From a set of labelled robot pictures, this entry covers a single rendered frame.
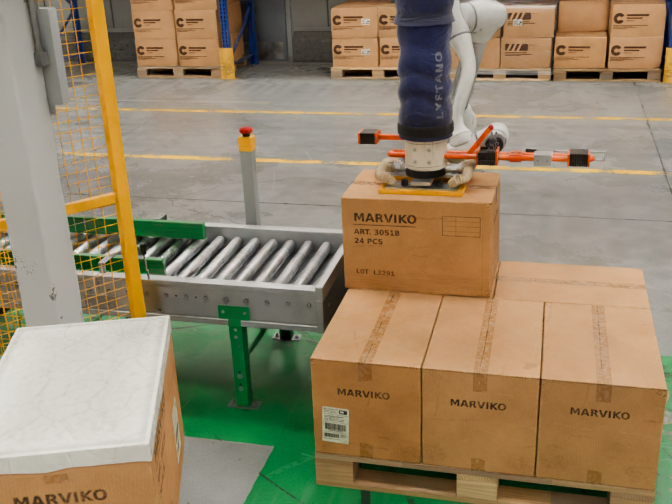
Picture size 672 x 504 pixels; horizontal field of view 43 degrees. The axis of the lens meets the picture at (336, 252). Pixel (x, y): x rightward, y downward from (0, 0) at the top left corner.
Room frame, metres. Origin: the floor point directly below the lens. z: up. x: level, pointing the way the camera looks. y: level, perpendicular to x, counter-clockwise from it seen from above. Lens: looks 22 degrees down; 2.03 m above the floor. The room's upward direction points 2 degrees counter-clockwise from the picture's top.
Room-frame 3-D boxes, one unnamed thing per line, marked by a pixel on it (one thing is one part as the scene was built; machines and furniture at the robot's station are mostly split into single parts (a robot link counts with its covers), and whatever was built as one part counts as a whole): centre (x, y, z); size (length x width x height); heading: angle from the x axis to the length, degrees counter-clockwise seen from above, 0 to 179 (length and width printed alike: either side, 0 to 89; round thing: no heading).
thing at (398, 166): (3.36, -0.38, 1.01); 0.34 x 0.25 x 0.06; 73
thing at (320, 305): (3.46, -0.01, 0.48); 0.70 x 0.03 x 0.15; 165
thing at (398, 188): (3.27, -0.36, 0.97); 0.34 x 0.10 x 0.05; 73
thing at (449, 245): (3.36, -0.37, 0.75); 0.60 x 0.40 x 0.40; 74
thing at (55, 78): (2.77, 0.94, 1.62); 0.20 x 0.05 x 0.30; 75
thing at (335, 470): (2.99, -0.60, 0.07); 1.20 x 1.00 x 0.14; 75
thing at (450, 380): (2.99, -0.60, 0.34); 1.20 x 1.00 x 0.40; 75
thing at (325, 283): (3.46, -0.01, 0.58); 0.70 x 0.03 x 0.06; 165
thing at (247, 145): (4.09, 0.41, 0.50); 0.07 x 0.07 x 1.00; 75
